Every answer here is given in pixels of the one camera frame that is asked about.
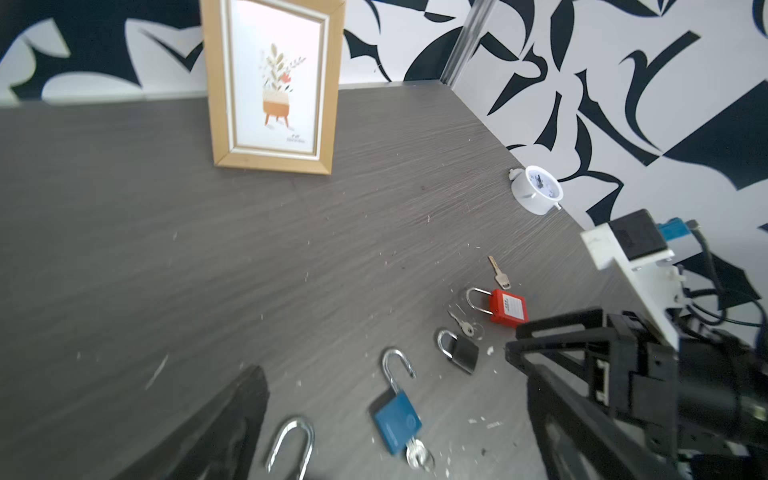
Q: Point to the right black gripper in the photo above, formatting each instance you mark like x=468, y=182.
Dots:
x=632, y=375

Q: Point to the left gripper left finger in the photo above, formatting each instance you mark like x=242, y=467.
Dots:
x=218, y=441

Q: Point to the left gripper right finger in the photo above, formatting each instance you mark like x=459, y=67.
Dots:
x=577, y=441

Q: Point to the large blue padlock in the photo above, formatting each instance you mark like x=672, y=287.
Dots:
x=297, y=436

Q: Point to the red padlock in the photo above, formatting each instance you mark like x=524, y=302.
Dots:
x=503, y=308

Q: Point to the small black padlock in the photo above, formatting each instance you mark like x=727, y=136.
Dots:
x=459, y=350

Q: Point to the silver brass key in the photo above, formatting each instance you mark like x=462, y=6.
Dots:
x=500, y=277

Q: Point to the small blue padlock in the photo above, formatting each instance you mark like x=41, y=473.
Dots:
x=396, y=419

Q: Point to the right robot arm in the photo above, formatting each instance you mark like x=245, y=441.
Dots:
x=722, y=407

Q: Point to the white alarm clock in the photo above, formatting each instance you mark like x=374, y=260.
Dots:
x=535, y=189

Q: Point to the small silver key with ring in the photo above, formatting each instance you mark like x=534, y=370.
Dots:
x=467, y=326

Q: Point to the wooden picture frame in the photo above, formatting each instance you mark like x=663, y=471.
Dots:
x=273, y=70

